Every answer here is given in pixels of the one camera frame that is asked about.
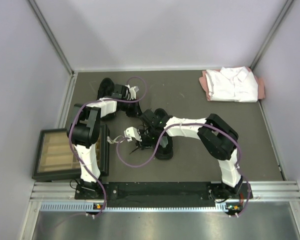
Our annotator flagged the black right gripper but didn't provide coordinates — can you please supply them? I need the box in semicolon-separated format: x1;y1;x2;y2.
135;126;158;151

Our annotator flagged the black shoe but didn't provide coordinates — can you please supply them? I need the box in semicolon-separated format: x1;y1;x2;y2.
97;77;115;100
154;108;173;161

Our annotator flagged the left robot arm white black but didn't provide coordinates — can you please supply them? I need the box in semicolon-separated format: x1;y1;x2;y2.
67;84;141;198

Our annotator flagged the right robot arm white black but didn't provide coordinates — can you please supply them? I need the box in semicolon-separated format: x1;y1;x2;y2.
125;108;243;198

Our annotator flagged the white ribbon loop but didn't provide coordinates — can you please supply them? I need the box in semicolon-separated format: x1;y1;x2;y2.
107;135;125;145

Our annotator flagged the white folded shirt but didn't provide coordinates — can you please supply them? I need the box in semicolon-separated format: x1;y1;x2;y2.
205;66;259;103

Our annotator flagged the black framed compartment box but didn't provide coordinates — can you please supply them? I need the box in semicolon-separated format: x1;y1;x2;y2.
32;124;110;182

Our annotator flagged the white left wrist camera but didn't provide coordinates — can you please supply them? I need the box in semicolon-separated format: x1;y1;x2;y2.
126;85;139;100

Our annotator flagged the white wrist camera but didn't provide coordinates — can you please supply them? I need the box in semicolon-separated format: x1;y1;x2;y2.
124;127;142;142
126;85;139;100

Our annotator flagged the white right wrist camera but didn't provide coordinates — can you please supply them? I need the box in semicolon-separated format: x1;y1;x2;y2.
124;127;142;142

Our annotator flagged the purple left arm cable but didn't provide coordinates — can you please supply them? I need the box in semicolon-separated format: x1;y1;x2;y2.
68;76;147;218

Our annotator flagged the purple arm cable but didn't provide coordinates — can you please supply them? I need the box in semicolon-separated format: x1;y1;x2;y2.
116;121;252;217
68;76;147;218

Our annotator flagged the black base plate strip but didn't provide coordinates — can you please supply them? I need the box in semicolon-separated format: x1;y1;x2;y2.
74;181;253;208

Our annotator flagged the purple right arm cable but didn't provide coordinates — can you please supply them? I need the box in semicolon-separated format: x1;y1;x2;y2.
116;121;252;217

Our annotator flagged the white slotted cable duct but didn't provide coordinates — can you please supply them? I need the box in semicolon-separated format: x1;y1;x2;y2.
40;202;234;213

